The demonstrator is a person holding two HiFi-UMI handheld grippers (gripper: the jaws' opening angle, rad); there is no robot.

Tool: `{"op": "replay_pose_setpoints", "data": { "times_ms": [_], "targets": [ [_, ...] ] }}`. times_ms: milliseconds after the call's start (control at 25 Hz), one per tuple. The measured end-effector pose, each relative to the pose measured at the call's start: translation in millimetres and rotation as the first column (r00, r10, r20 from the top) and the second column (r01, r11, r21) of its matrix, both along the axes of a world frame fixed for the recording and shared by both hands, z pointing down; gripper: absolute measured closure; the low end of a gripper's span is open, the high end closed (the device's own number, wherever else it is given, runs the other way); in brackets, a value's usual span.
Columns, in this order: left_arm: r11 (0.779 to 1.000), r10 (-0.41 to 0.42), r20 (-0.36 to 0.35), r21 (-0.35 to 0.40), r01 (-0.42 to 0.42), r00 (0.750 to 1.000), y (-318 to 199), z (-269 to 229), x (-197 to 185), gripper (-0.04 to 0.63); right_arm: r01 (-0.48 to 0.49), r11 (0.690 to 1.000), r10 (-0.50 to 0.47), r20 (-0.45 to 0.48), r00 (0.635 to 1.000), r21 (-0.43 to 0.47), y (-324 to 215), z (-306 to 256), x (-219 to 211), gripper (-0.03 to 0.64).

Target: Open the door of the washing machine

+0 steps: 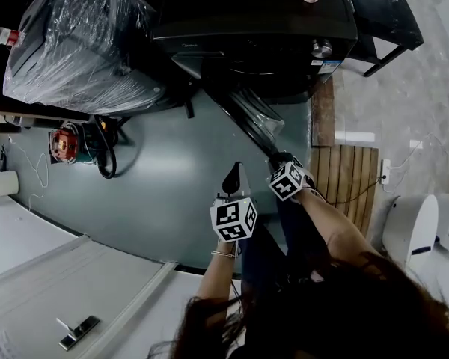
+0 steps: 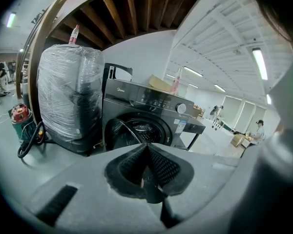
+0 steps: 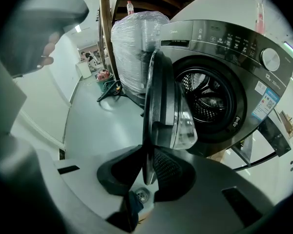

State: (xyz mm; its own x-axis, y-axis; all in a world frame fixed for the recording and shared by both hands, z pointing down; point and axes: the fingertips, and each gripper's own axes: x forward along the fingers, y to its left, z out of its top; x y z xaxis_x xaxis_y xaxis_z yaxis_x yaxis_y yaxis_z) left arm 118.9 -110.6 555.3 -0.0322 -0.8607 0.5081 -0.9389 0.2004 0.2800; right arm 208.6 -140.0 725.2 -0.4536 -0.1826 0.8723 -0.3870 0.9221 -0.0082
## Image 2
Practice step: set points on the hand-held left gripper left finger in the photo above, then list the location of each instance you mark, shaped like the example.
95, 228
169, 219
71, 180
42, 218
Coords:
88, 179

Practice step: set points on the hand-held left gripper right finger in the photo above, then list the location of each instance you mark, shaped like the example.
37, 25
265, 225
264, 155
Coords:
205, 179

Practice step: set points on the round black washing machine door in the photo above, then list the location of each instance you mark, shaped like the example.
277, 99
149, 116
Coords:
117, 135

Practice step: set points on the black appliance box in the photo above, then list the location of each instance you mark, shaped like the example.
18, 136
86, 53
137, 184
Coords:
149, 96

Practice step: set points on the small cardboard box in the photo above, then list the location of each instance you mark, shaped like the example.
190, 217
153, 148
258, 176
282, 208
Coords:
238, 140

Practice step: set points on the black table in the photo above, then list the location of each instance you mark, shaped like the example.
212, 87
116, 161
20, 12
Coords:
193, 125

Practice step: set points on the standing fan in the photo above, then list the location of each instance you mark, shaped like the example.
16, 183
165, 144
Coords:
213, 110

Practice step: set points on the plastic-wrapped grey appliance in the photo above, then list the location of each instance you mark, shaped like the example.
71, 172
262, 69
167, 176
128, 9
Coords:
68, 94

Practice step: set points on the red green vacuum cleaner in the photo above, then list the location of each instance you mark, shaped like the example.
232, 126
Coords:
20, 116

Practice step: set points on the long ceiling light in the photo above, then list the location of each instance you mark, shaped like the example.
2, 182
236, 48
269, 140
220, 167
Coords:
11, 19
193, 71
268, 99
260, 63
220, 88

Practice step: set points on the pink bottle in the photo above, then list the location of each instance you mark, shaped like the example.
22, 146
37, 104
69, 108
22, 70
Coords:
175, 86

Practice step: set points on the large brown cardboard box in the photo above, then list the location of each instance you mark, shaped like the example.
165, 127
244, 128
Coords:
158, 83

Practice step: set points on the white black-trimmed appliance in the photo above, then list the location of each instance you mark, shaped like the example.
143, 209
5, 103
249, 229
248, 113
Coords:
122, 68

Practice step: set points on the red label water bottle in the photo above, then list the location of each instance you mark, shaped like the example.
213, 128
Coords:
73, 38

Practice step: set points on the brown wooden staircase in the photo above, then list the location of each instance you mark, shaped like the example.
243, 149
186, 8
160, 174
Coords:
136, 8

